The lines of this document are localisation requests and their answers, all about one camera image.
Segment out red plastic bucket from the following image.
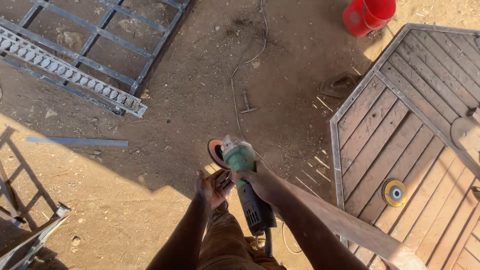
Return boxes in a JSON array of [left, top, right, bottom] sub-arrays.
[[342, 0, 397, 38]]

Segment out black grinder power cable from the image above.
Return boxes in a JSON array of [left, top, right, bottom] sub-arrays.
[[262, 221, 303, 258]]

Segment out person's right hand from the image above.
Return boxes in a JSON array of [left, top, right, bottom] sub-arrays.
[[230, 160, 290, 211]]

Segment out round rusty metal plate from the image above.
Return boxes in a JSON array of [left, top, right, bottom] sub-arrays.
[[450, 116, 480, 153]]

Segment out thin grey cable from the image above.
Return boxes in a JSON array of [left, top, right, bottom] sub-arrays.
[[229, 0, 269, 142]]

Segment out yellow flap disc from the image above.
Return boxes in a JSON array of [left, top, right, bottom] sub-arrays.
[[382, 179, 408, 208]]

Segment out person's left hand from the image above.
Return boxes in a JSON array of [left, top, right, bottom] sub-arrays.
[[195, 169, 236, 211]]

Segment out small metal hammer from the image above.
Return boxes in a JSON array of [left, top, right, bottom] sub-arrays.
[[239, 91, 259, 115]]

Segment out person's brown trousers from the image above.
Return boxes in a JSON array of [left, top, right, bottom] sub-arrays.
[[197, 202, 287, 270]]

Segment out grey metal stand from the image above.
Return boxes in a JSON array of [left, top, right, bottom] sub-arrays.
[[0, 160, 72, 270]]

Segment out flat dusty stone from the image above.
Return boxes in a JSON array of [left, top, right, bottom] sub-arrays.
[[320, 71, 361, 99]]

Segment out green grey angle grinder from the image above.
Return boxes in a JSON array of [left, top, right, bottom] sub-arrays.
[[207, 136, 278, 237]]

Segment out flat grey metal bar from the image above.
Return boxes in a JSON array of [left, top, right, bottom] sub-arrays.
[[26, 136, 129, 148]]

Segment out grey metal gate frame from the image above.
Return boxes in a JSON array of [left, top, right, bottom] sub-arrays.
[[0, 0, 192, 119]]

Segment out slatted metal door panel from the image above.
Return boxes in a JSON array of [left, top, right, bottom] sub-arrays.
[[329, 23, 480, 270]]

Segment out scattered welding rod stubs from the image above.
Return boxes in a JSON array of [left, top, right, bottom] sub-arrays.
[[295, 95, 334, 189]]

